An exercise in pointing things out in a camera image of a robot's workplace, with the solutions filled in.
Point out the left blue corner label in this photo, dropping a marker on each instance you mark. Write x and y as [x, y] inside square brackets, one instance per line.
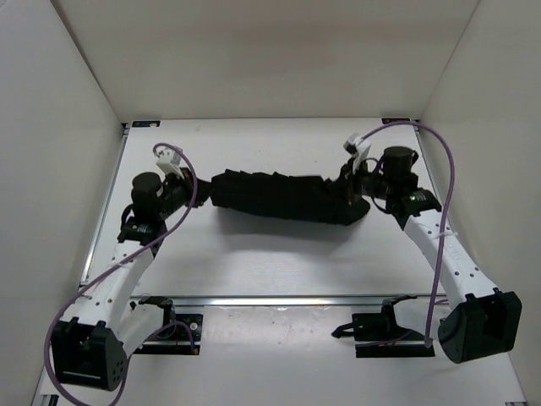
[146, 124]

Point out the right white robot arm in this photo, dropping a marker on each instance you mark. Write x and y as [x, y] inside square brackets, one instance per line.
[482, 320]

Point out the right blue corner label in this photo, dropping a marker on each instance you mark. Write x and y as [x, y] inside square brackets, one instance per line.
[386, 121]

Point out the front aluminium table rail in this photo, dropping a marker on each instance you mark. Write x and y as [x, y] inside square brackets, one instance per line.
[277, 301]

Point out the aluminium table rail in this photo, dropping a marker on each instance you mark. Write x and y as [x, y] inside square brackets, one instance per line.
[277, 301]
[91, 252]

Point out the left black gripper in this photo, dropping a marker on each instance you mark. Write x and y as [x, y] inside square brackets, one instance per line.
[183, 173]

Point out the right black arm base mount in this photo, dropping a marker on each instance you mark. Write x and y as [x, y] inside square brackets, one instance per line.
[378, 336]

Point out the left aluminium table rail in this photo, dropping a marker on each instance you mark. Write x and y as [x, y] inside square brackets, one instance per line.
[91, 252]

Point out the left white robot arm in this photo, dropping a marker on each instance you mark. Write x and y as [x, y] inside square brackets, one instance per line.
[91, 347]

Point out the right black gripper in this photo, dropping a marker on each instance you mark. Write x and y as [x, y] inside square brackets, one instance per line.
[361, 167]

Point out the blue corner label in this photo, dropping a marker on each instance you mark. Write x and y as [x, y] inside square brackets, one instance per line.
[146, 124]
[386, 121]

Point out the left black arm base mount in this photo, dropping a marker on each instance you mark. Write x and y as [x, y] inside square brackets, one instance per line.
[181, 332]

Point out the black pleated skirt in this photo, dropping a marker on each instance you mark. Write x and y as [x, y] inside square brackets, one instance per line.
[308, 198]

